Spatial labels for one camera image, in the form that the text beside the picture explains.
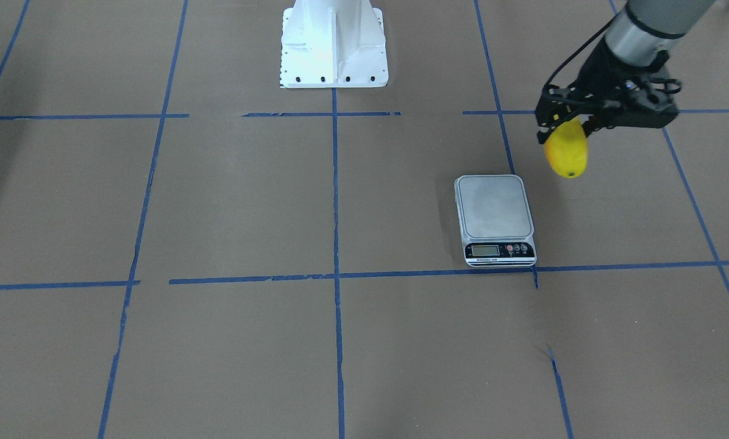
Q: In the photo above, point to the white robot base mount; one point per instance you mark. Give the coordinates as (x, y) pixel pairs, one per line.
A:
(326, 44)

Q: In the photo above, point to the silver digital kitchen scale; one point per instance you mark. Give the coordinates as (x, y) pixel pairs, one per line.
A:
(496, 226)

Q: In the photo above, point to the yellow mango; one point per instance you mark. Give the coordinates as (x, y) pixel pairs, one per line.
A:
(566, 149)

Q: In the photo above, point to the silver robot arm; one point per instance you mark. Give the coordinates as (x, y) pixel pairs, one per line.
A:
(642, 28)

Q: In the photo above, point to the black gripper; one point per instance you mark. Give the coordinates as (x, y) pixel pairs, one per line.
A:
(597, 68)

